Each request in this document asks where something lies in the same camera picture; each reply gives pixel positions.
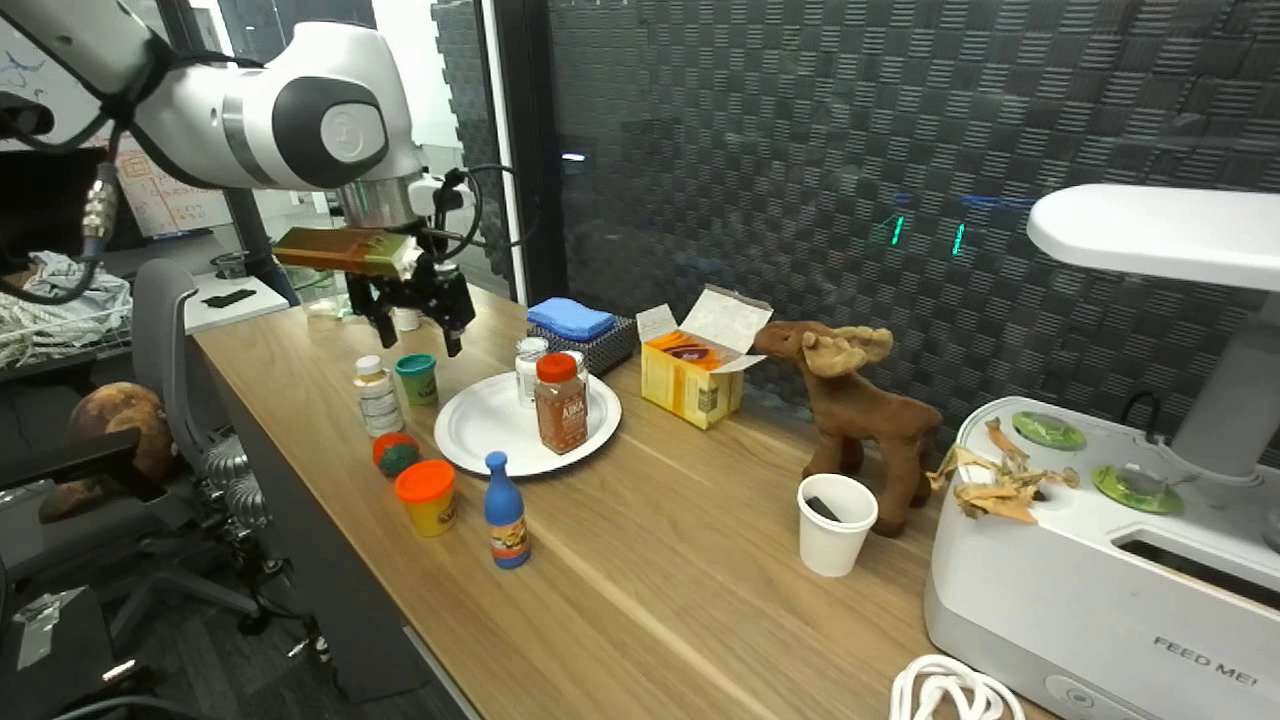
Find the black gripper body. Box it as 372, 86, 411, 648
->
347, 255, 471, 321

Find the green tub teal lid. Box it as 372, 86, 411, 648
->
393, 350, 445, 407

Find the white bottle green label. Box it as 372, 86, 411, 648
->
347, 351, 408, 439

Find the white pill bottle black print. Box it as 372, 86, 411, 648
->
511, 331, 558, 407

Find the spice bottle orange lid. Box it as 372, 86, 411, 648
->
532, 350, 593, 459

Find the yellow tub orange lid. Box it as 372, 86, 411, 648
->
390, 455, 461, 544

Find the blue sponge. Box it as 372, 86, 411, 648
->
525, 294, 622, 350

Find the white paper plate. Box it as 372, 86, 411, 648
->
431, 367, 630, 485

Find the orange red ball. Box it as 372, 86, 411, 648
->
368, 429, 424, 480

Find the gray mesh box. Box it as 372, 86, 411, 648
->
532, 316, 642, 380

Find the gray office chair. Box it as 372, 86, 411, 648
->
77, 251, 338, 675

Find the blue toy bottle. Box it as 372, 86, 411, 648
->
479, 449, 532, 573

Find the yellow cardboard box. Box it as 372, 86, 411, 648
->
632, 286, 776, 434

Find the brown furry object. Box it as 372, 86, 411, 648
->
36, 380, 177, 525

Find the crumpled gray white cloth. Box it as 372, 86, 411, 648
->
0, 251, 140, 376

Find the brown moose plush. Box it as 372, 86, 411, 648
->
749, 316, 948, 542

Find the white paper cup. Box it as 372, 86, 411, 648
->
794, 468, 880, 582

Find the dried brown plant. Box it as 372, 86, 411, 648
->
929, 414, 1076, 530

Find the green pod lid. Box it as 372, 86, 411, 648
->
1088, 459, 1188, 520
1010, 407, 1088, 452

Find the white hydroponic appliance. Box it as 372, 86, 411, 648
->
921, 182, 1280, 720

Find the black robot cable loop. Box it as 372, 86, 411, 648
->
422, 162, 520, 294

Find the black cable metal connector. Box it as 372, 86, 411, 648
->
0, 118, 131, 313

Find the coiled white cable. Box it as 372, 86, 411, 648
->
883, 648, 1029, 720

